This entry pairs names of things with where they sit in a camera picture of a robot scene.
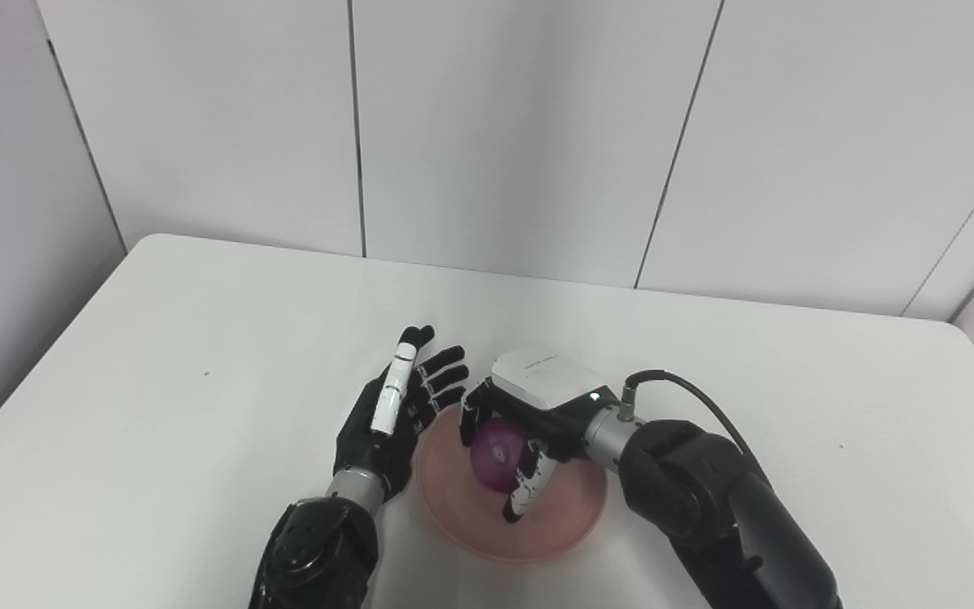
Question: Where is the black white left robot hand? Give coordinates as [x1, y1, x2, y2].
[333, 325, 469, 504]

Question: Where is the pink round plate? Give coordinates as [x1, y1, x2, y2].
[415, 404, 609, 563]

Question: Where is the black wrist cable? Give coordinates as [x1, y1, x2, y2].
[621, 370, 758, 462]

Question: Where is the purple red onion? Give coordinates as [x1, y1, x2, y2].
[470, 420, 530, 493]

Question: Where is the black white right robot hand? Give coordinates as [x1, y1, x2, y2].
[459, 345, 624, 525]

